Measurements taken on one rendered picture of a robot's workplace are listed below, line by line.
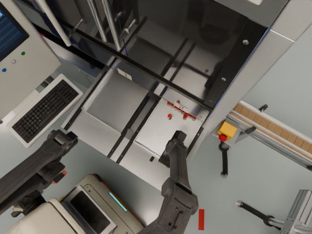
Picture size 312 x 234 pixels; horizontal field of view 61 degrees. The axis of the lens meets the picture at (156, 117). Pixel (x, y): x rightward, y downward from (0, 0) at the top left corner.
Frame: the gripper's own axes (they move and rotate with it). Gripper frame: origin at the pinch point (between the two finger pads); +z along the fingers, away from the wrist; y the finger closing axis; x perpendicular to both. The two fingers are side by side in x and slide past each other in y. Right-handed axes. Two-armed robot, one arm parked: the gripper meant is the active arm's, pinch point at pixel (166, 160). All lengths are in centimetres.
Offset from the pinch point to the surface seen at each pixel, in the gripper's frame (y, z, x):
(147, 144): 2.3, 1.7, 13.3
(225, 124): 25.8, -17.6, -15.4
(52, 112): -10, 9, 70
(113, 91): 17.1, -0.9, 45.4
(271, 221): 22, 67, -86
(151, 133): 8.4, 0.6, 14.9
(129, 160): -9.8, 4.2, 16.7
